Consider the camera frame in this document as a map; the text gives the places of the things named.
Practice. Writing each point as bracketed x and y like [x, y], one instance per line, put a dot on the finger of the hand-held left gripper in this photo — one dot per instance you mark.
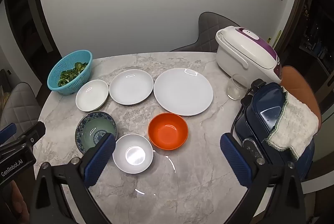
[7, 133]
[32, 134]

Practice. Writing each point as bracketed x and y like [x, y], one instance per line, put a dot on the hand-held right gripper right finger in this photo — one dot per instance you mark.
[236, 161]

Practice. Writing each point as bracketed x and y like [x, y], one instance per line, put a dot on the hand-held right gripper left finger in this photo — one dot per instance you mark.
[100, 158]

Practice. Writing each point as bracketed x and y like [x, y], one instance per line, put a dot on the blue floral ceramic bowl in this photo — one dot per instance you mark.
[88, 132]

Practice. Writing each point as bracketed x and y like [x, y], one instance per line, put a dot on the white bowl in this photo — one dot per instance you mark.
[134, 153]

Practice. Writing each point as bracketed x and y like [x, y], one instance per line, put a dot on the small white plate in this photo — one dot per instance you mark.
[91, 96]

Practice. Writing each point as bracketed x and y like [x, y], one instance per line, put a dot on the orange plastic cup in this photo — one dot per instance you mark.
[168, 134]

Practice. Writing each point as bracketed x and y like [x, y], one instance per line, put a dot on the medium white plate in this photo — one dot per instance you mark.
[131, 87]

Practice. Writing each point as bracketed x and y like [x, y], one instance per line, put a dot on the large white plate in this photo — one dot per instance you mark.
[183, 91]

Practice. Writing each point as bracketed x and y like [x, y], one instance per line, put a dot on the light grey quilted chair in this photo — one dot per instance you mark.
[18, 101]

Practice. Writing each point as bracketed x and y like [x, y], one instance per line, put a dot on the dark blue kitchen appliance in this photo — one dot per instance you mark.
[263, 114]

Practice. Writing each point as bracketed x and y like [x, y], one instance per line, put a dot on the clear drinking glass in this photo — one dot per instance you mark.
[236, 90]

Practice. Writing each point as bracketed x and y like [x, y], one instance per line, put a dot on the white fringed towel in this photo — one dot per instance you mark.
[294, 122]

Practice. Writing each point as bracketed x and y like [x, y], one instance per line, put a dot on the green leafy vegetables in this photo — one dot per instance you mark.
[70, 73]

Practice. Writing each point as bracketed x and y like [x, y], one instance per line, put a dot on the teal plastic colander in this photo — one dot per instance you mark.
[84, 75]

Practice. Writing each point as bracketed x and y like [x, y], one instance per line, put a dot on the white and purple rice cooker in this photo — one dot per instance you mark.
[242, 56]

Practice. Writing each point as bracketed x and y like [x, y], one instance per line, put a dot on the orange chair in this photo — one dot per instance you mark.
[300, 77]

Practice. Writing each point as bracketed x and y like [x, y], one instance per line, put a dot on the dark grey quilted chair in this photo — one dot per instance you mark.
[208, 30]

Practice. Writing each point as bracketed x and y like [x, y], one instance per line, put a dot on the dark display cabinet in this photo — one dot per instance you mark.
[315, 36]

